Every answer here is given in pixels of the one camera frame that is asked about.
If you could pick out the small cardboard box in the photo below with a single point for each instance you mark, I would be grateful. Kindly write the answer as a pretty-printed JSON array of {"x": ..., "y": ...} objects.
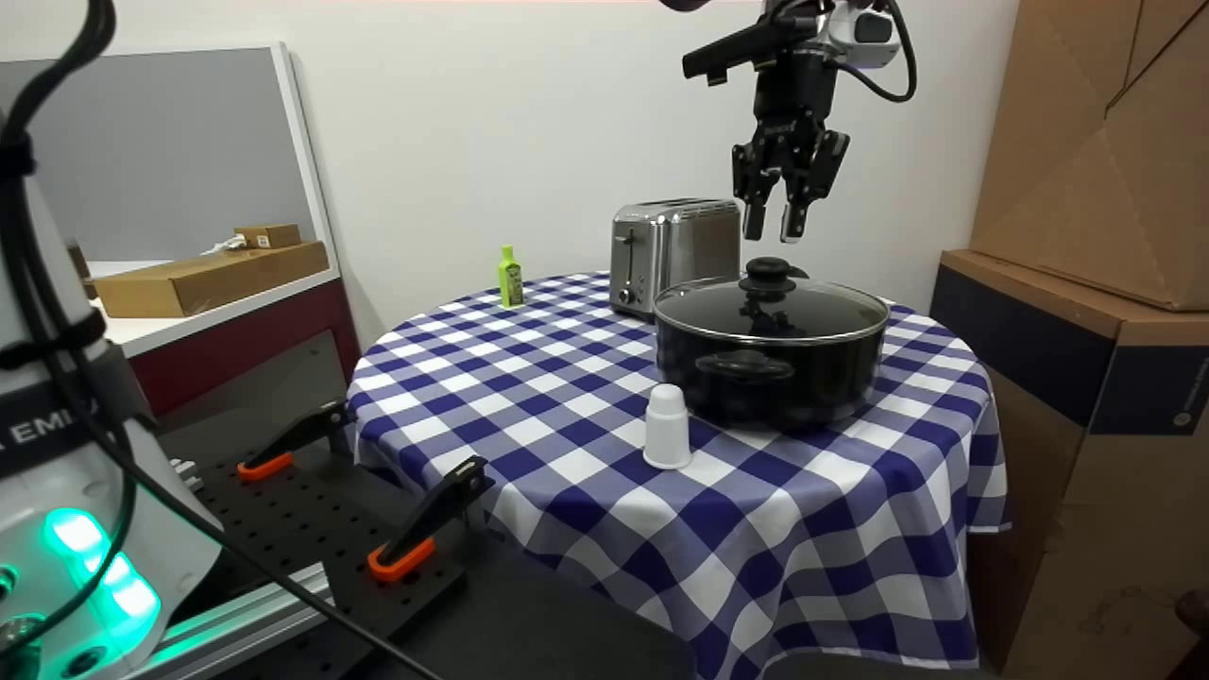
[{"x": 269, "y": 237}]

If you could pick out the aluminium rail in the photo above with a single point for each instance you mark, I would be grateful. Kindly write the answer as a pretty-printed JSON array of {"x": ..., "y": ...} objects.
[{"x": 239, "y": 617}]

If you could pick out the blue white checked tablecloth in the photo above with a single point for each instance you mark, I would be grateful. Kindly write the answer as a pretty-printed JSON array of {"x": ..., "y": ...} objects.
[{"x": 756, "y": 540}]

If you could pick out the white top red cabinet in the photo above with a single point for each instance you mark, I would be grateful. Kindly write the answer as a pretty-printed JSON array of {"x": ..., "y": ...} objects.
[{"x": 239, "y": 340}]

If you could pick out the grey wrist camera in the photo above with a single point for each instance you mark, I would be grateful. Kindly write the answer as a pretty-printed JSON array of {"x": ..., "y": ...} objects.
[{"x": 866, "y": 34}]

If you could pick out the small green bottle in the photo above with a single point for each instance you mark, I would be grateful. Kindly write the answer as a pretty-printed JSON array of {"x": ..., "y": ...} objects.
[{"x": 506, "y": 280}]

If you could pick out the black cooking pot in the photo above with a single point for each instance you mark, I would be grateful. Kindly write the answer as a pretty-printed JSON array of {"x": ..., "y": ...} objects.
[{"x": 759, "y": 373}]

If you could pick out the grey board white frame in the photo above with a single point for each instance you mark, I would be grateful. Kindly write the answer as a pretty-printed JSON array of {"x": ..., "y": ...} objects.
[{"x": 165, "y": 154}]

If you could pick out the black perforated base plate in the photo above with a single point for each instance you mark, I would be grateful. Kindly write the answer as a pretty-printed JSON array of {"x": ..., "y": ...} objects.
[{"x": 315, "y": 529}]

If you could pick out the glass pot lid black knob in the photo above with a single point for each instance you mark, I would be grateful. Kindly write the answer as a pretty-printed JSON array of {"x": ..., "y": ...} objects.
[{"x": 772, "y": 303}]

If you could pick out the white plastic cup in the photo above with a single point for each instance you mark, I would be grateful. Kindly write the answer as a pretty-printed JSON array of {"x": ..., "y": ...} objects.
[{"x": 666, "y": 432}]

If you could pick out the large cardboard box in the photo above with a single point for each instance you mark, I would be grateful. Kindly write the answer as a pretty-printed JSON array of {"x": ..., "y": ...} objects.
[{"x": 1108, "y": 136}]

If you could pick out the large brown cardboard boxes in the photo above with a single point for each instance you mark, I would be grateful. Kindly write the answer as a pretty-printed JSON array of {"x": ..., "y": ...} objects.
[{"x": 1082, "y": 478}]

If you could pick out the silver toaster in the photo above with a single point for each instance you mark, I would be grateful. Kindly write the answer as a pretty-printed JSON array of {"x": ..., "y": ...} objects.
[{"x": 666, "y": 251}]

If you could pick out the flat cardboard box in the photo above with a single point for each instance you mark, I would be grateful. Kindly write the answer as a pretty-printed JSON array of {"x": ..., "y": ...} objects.
[{"x": 210, "y": 278}]

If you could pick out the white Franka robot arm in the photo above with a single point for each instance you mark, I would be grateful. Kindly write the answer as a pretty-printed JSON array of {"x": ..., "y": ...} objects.
[{"x": 59, "y": 529}]

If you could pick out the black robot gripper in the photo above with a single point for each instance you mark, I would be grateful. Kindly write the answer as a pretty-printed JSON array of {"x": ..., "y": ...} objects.
[{"x": 796, "y": 97}]

